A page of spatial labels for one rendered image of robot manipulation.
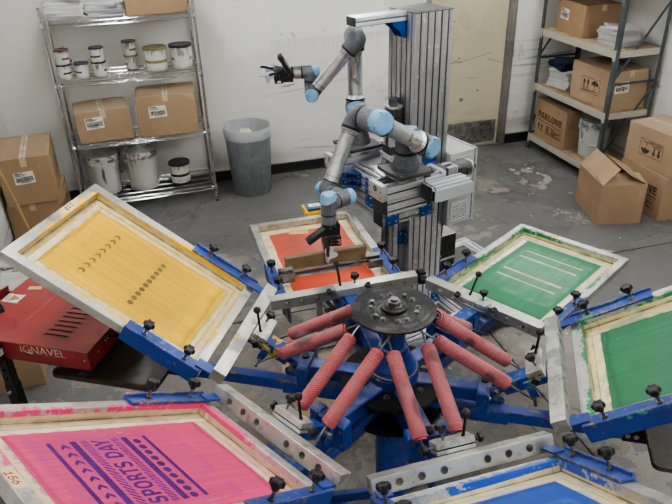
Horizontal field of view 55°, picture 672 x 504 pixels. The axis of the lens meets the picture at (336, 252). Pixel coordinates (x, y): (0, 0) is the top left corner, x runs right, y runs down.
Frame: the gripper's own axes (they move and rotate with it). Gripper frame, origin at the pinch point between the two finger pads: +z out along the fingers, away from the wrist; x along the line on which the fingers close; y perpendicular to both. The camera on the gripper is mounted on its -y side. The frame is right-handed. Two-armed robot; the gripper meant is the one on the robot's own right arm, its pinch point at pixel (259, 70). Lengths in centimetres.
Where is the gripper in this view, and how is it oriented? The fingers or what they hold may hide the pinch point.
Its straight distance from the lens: 397.3
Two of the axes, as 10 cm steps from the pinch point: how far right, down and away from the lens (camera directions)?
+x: -0.7, -6.0, 8.0
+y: 0.2, 8.0, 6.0
